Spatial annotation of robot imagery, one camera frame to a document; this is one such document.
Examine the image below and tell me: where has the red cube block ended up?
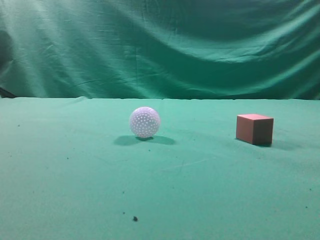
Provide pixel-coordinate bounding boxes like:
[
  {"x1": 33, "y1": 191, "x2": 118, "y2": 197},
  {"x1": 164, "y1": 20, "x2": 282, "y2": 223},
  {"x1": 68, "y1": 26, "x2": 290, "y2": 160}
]
[{"x1": 235, "y1": 113, "x2": 274, "y2": 145}]

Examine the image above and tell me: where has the green backdrop cloth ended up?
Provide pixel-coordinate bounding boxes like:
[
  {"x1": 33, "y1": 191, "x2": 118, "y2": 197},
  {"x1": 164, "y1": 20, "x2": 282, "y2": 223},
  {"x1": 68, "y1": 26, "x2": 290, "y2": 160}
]
[{"x1": 0, "y1": 0, "x2": 320, "y2": 100}]

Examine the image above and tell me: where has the green table cloth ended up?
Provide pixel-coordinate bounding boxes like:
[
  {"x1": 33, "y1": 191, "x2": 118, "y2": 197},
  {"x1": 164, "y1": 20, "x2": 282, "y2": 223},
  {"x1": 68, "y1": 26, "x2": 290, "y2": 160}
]
[{"x1": 0, "y1": 97, "x2": 320, "y2": 240}]

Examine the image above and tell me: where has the white dimpled golf ball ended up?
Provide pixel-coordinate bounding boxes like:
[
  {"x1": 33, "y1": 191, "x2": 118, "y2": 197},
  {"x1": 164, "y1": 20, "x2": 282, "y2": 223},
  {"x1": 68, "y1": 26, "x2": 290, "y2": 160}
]
[{"x1": 129, "y1": 106, "x2": 161, "y2": 138}]

